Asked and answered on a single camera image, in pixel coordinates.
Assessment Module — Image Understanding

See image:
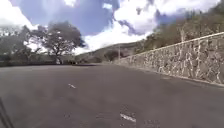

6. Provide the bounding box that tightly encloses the distant hill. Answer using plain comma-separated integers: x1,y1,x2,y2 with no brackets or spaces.
75,41,141,64

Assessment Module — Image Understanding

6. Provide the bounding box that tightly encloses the grey asphalt road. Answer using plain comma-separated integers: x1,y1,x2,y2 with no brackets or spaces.
0,63,224,128

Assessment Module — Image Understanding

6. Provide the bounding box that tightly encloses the white painted road line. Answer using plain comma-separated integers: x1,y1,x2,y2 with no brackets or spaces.
67,83,138,124

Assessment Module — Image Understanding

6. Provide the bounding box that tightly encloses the large spreading tree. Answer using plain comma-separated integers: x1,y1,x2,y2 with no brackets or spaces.
37,21,87,65

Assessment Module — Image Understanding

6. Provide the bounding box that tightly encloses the wooded hillside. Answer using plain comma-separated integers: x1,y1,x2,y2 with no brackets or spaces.
135,0,224,54

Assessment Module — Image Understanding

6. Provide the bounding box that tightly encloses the row of trees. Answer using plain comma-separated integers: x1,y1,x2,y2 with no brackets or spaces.
0,25,58,67

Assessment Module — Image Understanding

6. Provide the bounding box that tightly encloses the rough stone wall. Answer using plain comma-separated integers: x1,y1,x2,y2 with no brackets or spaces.
113,31,224,86

